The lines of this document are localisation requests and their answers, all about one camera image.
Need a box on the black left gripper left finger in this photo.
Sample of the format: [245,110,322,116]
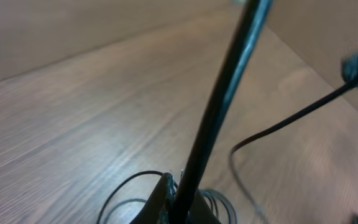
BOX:
[131,173,175,224]

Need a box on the thin black cable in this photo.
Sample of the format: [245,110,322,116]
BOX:
[227,79,358,218]

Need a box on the black cable with silver plugs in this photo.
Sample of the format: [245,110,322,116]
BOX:
[169,0,275,224]

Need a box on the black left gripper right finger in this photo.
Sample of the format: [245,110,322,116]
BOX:
[185,190,221,224]

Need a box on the black usb cable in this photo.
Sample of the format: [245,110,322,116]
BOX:
[96,170,239,224]

